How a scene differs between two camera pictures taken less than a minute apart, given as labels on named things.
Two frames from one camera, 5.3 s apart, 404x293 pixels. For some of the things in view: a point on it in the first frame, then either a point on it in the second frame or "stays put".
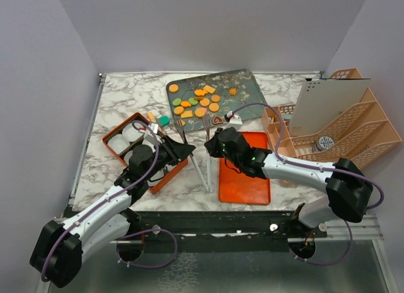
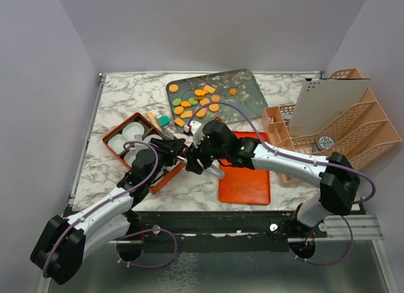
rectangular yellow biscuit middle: x=187 y=114 stays put
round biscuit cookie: x=213 y=107 stays put
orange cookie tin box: x=139 y=131 stays put
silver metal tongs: x=206 y=125 to x=209 y=168
